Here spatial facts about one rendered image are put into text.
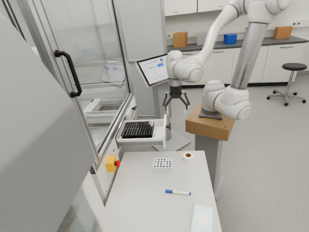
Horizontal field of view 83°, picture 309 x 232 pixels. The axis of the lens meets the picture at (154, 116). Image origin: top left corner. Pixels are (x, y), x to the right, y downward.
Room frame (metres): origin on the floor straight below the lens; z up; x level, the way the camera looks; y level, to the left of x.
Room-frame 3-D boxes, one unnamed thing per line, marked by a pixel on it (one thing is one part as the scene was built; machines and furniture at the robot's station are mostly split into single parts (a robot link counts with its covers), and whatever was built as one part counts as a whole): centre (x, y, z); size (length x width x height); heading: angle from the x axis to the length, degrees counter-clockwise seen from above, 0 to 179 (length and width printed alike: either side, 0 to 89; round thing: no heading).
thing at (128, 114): (1.43, 0.20, 0.87); 0.29 x 0.02 x 0.11; 171
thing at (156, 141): (1.10, 0.14, 0.86); 0.40 x 0.26 x 0.06; 81
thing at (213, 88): (1.23, -0.47, 1.03); 0.18 x 0.16 x 0.22; 19
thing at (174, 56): (1.07, -0.17, 1.34); 0.13 x 0.11 x 0.16; 18
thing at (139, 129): (1.10, 0.13, 0.87); 0.22 x 0.18 x 0.06; 81
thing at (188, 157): (0.86, -0.19, 0.78); 0.07 x 0.07 x 0.04
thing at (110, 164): (0.79, 0.29, 0.88); 0.07 x 0.05 x 0.07; 171
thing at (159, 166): (0.82, -0.01, 0.78); 0.12 x 0.08 x 0.04; 79
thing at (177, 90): (1.08, -0.16, 1.16); 0.08 x 0.07 x 0.09; 81
